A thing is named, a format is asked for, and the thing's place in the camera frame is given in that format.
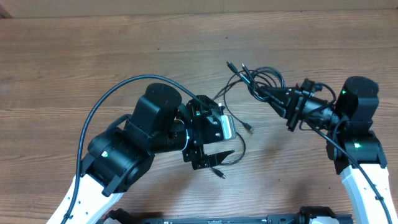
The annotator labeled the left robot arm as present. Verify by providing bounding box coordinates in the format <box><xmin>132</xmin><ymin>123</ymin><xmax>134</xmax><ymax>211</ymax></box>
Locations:
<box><xmin>49</xmin><ymin>83</ymin><xmax>236</xmax><ymax>223</ymax></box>

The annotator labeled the black usb cable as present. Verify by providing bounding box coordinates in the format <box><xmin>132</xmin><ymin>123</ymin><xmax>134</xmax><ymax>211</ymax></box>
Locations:
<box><xmin>210</xmin><ymin>79</ymin><xmax>256</xmax><ymax>180</ymax></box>
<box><xmin>226</xmin><ymin>60</ymin><xmax>287</xmax><ymax>103</ymax></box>

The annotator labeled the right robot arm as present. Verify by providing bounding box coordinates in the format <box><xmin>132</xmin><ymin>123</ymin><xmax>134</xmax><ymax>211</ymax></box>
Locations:
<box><xmin>260</xmin><ymin>76</ymin><xmax>397</xmax><ymax>223</ymax></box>

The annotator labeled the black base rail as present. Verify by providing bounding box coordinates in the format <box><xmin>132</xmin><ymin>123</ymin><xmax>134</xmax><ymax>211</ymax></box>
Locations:
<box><xmin>97</xmin><ymin>206</ymin><xmax>354</xmax><ymax>224</ymax></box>

